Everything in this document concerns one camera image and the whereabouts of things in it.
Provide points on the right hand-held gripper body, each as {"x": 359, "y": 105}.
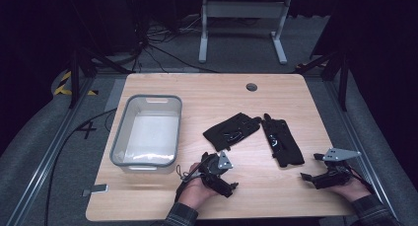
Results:
{"x": 332, "y": 178}

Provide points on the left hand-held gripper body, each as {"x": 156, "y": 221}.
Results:
{"x": 213, "y": 170}

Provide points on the black glove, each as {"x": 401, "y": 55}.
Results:
{"x": 230, "y": 129}
{"x": 283, "y": 143}

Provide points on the grey plastic basin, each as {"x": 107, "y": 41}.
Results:
{"x": 149, "y": 138}

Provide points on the person's right hand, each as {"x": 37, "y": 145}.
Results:
{"x": 353, "y": 189}

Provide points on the person's left hand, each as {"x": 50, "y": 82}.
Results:
{"x": 194, "y": 193}

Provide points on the black metal stand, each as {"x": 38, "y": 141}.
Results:
{"x": 343, "y": 84}
{"x": 75, "y": 78}

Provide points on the grey table grommet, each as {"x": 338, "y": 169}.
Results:
{"x": 251, "y": 87}

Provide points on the yellow black hazard tape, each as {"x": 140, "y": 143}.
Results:
{"x": 62, "y": 86}

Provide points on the aluminium floor rail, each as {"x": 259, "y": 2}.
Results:
{"x": 49, "y": 153}
{"x": 358, "y": 143}

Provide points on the small grey metal bracket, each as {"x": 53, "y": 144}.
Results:
{"x": 98, "y": 189}

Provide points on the white metal desk frame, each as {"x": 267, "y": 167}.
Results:
{"x": 244, "y": 9}

